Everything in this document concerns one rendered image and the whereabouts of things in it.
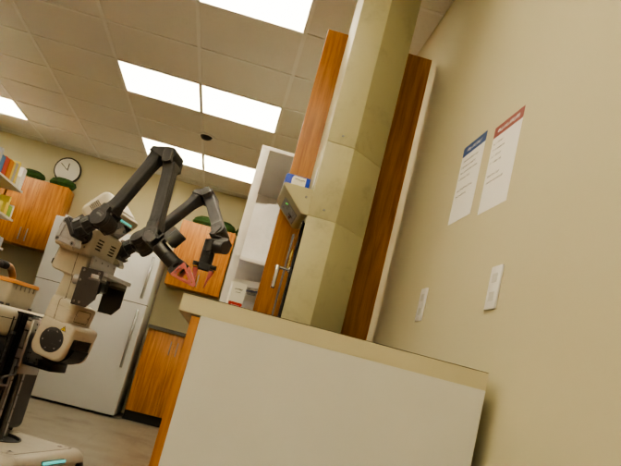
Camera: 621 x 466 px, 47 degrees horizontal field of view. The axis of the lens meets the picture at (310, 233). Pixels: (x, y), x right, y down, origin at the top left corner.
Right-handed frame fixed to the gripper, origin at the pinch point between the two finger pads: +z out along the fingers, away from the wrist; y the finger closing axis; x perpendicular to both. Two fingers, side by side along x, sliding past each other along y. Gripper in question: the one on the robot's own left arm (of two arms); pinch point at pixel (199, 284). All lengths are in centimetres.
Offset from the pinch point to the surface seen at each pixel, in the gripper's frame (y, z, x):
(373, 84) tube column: 46, -89, -45
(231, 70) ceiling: -25, -155, 146
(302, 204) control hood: 31, -35, -46
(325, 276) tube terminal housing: 46, -11, -45
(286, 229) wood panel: 29.1, -31.1, -9.2
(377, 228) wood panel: 67, -42, -9
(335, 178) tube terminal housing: 40, -48, -46
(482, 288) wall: 77, -7, -126
